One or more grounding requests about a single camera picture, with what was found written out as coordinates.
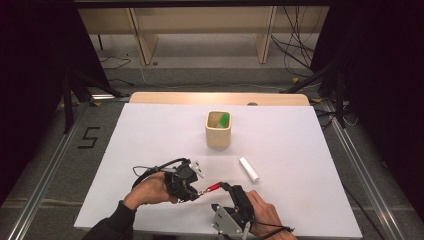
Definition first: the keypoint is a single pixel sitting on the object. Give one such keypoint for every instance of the person's left hand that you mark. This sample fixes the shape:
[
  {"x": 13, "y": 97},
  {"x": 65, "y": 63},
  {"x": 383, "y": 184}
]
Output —
[{"x": 150, "y": 190}]

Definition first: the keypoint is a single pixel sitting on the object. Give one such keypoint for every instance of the red pen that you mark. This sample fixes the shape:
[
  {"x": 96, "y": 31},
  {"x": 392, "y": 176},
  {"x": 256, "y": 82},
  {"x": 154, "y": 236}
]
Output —
[{"x": 210, "y": 188}]

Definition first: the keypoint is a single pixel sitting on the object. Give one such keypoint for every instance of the aluminium floor rail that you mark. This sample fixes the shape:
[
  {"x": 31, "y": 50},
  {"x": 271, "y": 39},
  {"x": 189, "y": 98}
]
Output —
[
  {"x": 366, "y": 186},
  {"x": 40, "y": 193}
]

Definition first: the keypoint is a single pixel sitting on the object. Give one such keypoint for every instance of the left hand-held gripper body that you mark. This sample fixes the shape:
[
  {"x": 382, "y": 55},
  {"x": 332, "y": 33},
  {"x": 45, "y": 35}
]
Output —
[{"x": 180, "y": 181}]

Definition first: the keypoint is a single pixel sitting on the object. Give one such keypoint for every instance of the person's right hand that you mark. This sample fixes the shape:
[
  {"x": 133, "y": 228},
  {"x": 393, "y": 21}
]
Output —
[{"x": 265, "y": 210}]

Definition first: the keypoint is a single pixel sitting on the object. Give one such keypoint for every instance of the beige wooden desk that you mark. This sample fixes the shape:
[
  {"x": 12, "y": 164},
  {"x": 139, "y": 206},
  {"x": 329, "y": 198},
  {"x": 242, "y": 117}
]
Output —
[{"x": 200, "y": 16}]

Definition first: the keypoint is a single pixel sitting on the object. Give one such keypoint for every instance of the black curtain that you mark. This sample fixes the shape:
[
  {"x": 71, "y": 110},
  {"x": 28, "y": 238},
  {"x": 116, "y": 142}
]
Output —
[
  {"x": 33, "y": 83},
  {"x": 383, "y": 83}
]

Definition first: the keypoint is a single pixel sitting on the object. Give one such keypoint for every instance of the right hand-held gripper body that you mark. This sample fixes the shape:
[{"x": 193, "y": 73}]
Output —
[{"x": 238, "y": 210}]

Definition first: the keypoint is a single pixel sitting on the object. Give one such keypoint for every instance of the green highlighter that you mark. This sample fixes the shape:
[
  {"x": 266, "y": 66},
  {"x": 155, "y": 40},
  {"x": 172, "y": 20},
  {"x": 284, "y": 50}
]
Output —
[{"x": 223, "y": 120}]

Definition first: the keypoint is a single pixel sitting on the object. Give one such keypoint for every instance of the white table board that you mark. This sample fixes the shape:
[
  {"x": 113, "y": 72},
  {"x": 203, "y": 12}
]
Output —
[{"x": 283, "y": 140}]

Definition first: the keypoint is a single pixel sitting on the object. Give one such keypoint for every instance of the beige square pen holder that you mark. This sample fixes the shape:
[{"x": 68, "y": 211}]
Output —
[{"x": 218, "y": 138}]

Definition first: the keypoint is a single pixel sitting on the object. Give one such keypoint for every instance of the white tube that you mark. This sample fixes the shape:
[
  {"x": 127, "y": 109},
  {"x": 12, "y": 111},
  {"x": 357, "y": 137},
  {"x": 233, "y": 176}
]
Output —
[{"x": 249, "y": 169}]

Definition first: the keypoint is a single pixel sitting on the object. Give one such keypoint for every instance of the black metal stand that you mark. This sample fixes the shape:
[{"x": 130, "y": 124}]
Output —
[
  {"x": 68, "y": 106},
  {"x": 339, "y": 100}
]

